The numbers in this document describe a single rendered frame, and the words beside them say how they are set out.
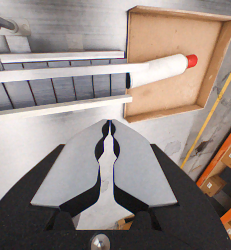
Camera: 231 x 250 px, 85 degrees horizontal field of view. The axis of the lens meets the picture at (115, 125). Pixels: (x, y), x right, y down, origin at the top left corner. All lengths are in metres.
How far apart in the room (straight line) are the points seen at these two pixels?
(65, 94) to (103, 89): 0.08
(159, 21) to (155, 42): 0.04
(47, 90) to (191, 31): 0.39
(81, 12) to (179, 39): 0.25
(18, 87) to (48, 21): 0.13
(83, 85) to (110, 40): 0.12
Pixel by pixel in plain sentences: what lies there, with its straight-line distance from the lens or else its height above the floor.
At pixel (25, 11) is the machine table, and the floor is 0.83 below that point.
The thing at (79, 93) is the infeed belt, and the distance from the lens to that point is 0.29.
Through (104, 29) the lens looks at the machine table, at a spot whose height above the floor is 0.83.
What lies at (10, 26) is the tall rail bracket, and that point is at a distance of 0.30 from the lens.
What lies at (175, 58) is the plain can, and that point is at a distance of 0.38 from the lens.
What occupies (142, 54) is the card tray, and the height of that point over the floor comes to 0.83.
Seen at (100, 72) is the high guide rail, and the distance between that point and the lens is 0.20.
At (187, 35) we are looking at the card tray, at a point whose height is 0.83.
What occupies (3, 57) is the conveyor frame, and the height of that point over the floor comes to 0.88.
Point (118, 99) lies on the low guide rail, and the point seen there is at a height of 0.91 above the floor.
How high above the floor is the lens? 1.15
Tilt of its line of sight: 52 degrees down
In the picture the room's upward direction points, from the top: 145 degrees clockwise
